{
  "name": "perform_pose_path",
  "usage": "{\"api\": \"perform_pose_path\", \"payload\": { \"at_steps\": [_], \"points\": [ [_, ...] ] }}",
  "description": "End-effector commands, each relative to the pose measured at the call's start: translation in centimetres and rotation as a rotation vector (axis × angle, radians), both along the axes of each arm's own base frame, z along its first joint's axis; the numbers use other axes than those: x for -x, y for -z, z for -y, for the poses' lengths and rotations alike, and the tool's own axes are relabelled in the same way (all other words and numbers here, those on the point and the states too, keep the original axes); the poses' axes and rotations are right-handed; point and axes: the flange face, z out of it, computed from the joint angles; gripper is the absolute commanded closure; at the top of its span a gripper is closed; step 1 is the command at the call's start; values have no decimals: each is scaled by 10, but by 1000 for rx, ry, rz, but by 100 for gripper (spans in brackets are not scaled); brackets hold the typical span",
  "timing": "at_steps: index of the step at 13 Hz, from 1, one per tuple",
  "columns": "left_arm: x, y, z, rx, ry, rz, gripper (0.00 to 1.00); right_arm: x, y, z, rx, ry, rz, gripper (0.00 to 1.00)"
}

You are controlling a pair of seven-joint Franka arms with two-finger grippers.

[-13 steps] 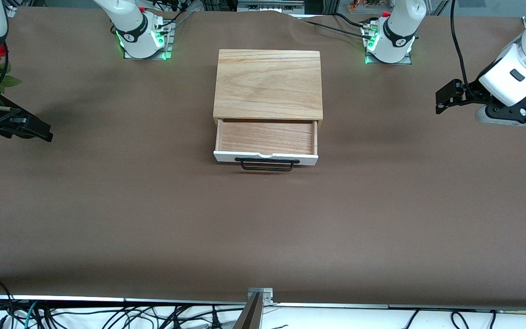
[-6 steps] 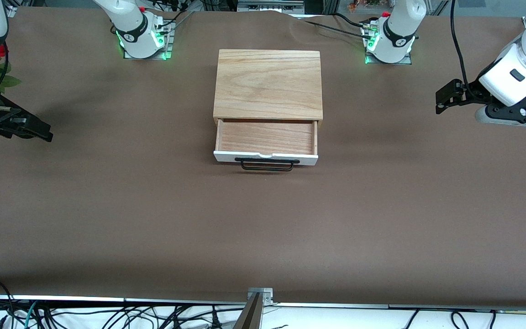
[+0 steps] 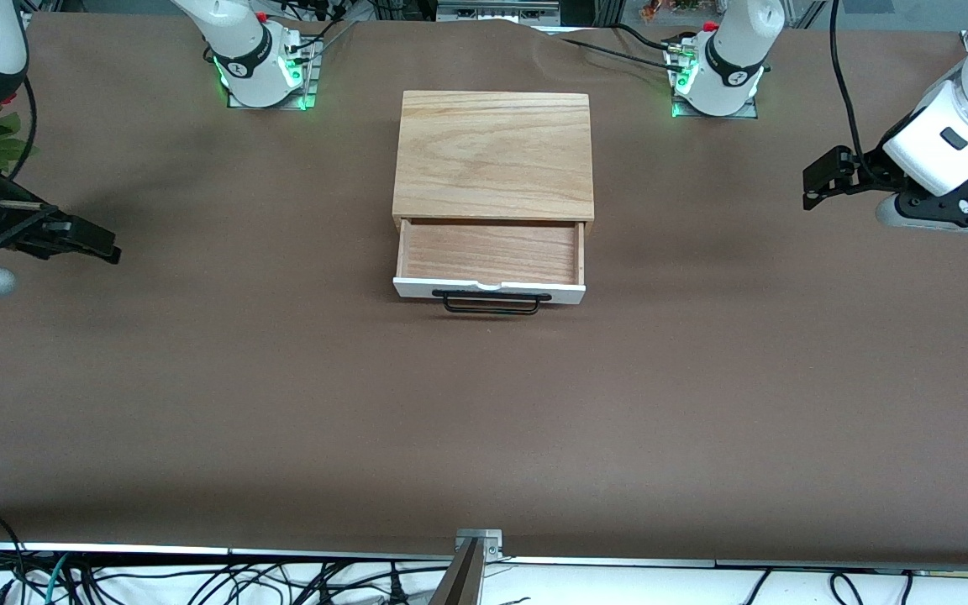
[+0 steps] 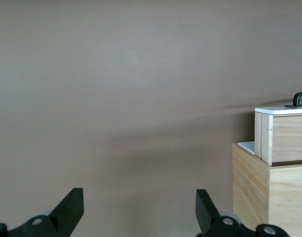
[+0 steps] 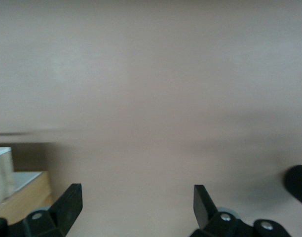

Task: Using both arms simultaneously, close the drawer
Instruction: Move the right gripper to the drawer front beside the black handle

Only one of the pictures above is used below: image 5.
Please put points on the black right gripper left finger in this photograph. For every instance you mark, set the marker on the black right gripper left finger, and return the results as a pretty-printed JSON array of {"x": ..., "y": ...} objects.
[{"x": 67, "y": 209}]

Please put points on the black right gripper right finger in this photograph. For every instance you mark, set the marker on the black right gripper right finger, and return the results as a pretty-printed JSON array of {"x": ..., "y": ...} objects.
[{"x": 202, "y": 209}]

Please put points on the white-fronted wooden drawer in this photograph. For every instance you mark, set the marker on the white-fronted wooden drawer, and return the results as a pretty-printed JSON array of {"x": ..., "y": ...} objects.
[{"x": 1, "y": 172}]

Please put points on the light wooden drawer cabinet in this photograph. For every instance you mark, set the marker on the light wooden drawer cabinet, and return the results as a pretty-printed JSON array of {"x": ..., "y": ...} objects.
[{"x": 22, "y": 201}]

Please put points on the black rounded object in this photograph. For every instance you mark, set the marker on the black rounded object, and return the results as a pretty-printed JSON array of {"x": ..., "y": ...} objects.
[{"x": 299, "y": 182}]

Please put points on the brown table cover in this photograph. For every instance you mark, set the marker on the brown table cover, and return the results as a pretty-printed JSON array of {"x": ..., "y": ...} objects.
[{"x": 151, "y": 86}]

